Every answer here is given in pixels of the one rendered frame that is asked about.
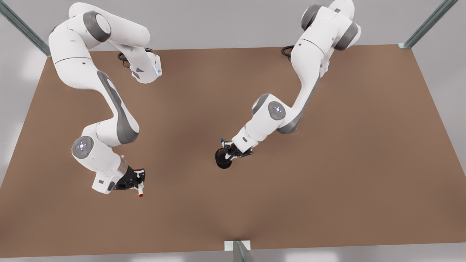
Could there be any black mesh pen holder cup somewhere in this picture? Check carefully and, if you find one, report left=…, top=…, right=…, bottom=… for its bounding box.
left=215, top=147, right=233, bottom=169

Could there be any white pen with blue tip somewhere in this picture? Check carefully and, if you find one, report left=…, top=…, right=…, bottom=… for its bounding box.
left=220, top=138, right=232, bottom=161

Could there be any silver frame post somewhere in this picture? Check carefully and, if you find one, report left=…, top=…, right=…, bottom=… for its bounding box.
left=0, top=1, right=51, bottom=57
left=398, top=0, right=458, bottom=49
left=224, top=240, right=256, bottom=262

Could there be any white pen with red tip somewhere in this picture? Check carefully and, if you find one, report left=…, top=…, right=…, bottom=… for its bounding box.
left=134, top=170, right=144, bottom=198

